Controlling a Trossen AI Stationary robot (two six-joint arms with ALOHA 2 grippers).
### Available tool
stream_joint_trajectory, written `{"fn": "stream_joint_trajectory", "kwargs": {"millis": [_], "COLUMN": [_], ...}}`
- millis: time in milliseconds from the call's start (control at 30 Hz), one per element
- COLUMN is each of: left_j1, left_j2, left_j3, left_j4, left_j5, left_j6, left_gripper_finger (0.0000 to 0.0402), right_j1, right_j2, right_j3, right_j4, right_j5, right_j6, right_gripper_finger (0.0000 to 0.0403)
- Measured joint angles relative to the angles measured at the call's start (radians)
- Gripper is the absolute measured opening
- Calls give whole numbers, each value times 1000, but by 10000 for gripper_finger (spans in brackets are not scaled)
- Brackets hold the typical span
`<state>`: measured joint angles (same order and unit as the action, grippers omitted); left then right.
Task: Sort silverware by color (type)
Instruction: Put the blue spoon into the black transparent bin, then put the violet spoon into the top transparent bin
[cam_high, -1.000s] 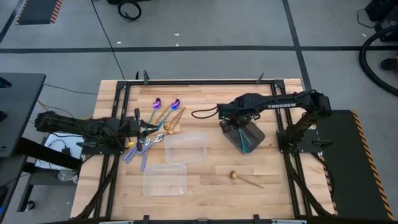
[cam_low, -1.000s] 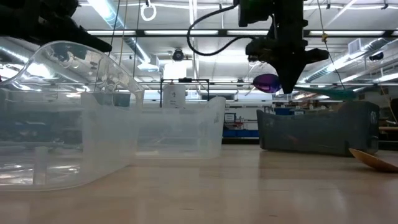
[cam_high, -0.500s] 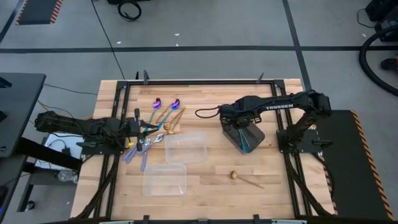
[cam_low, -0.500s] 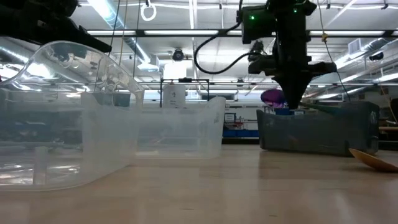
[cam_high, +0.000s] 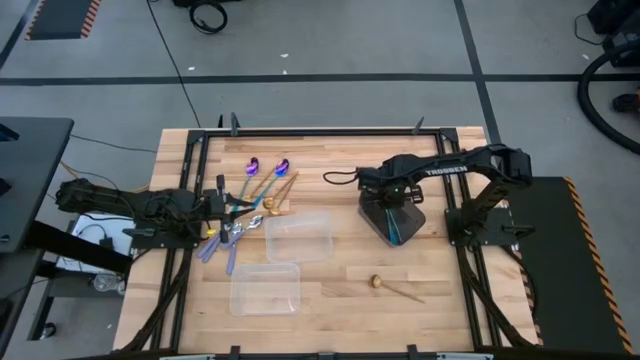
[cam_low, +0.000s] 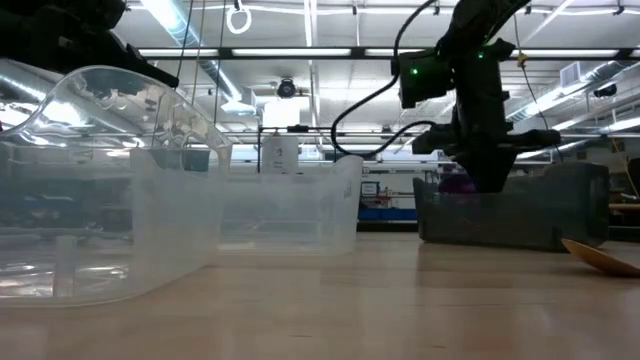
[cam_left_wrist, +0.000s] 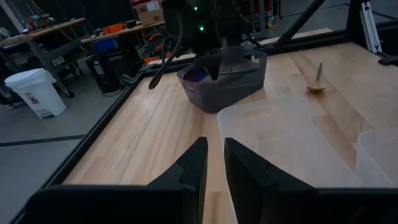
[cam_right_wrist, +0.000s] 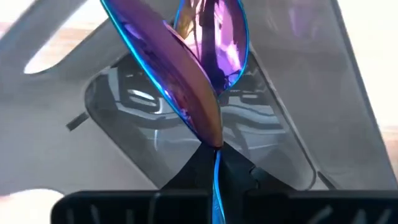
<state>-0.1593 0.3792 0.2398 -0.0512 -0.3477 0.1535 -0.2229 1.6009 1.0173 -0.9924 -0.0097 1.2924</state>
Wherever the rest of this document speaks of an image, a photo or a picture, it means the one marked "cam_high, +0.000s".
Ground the thin black floor cable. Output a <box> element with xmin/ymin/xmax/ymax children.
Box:
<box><xmin>69</xmin><ymin>133</ymin><xmax>159</xmax><ymax>154</ymax></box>

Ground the clear plastic bottle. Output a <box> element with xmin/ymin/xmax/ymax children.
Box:
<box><xmin>91</xmin><ymin>272</ymin><xmax>126</xmax><ymax>296</ymax></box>

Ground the black side desk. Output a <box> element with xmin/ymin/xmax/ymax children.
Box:
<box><xmin>0</xmin><ymin>115</ymin><xmax>135</xmax><ymax>360</ymax></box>

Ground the black shoe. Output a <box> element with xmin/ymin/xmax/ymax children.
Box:
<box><xmin>612</xmin><ymin>88</ymin><xmax>640</xmax><ymax>114</ymax></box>

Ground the yellow floor cable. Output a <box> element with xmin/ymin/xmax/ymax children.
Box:
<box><xmin>58</xmin><ymin>159</ymin><xmax>151</xmax><ymax>194</ymax></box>

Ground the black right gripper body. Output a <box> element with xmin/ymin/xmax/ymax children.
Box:
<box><xmin>356</xmin><ymin>153</ymin><xmax>427</xmax><ymax>207</ymax></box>

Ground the white flat box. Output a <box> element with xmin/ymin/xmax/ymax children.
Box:
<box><xmin>54</xmin><ymin>212</ymin><xmax>136</xmax><ymax>275</ymax></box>

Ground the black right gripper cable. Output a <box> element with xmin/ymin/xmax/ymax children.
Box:
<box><xmin>322</xmin><ymin>168</ymin><xmax>362</xmax><ymax>187</ymax></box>

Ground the small black hazard-edged mat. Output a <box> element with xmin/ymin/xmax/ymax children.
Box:
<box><xmin>23</xmin><ymin>0</ymin><xmax>102</xmax><ymax>41</ymax></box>

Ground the iridescent purple spoon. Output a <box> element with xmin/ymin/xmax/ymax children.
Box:
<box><xmin>251</xmin><ymin>157</ymin><xmax>291</xmax><ymax>209</ymax></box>
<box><xmin>384</xmin><ymin>207</ymin><xmax>401</xmax><ymax>246</ymax></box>
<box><xmin>230</xmin><ymin>156</ymin><xmax>261</xmax><ymax>211</ymax></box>

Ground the black aluminium table frame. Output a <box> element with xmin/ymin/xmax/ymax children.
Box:
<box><xmin>117</xmin><ymin>112</ymin><xmax>541</xmax><ymax>360</ymax></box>

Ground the long black floor cable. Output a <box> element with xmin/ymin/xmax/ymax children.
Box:
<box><xmin>144</xmin><ymin>0</ymin><xmax>202</xmax><ymax>129</ymax></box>

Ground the black equipment case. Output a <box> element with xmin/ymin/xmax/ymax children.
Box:
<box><xmin>573</xmin><ymin>0</ymin><xmax>640</xmax><ymax>69</ymax></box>

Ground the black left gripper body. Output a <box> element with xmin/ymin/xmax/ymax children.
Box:
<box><xmin>202</xmin><ymin>173</ymin><xmax>236</xmax><ymax>239</ymax></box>

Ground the thick black hose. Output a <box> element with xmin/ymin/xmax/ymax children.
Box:
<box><xmin>576</xmin><ymin>39</ymin><xmax>640</xmax><ymax>156</ymax></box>

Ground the dark grey plastic container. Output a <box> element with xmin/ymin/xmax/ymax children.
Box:
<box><xmin>357</xmin><ymin>192</ymin><xmax>429</xmax><ymax>249</ymax></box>

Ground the silver spoon purple handle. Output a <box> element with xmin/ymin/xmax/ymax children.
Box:
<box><xmin>196</xmin><ymin>222</ymin><xmax>234</xmax><ymax>264</ymax></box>
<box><xmin>219</xmin><ymin>214</ymin><xmax>265</xmax><ymax>251</ymax></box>
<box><xmin>225</xmin><ymin>223</ymin><xmax>246</xmax><ymax>277</ymax></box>

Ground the clear plastic container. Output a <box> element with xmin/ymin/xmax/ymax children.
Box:
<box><xmin>263</xmin><ymin>211</ymin><xmax>335</xmax><ymax>265</ymax></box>
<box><xmin>228</xmin><ymin>262</ymin><xmax>302</xmax><ymax>318</ymax></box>

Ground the coiled black cable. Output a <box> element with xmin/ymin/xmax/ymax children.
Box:
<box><xmin>188</xmin><ymin>0</ymin><xmax>229</xmax><ymax>35</ymax></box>

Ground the large black hazard-edged mat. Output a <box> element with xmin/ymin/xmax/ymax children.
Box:
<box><xmin>502</xmin><ymin>174</ymin><xmax>636</xmax><ymax>357</ymax></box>

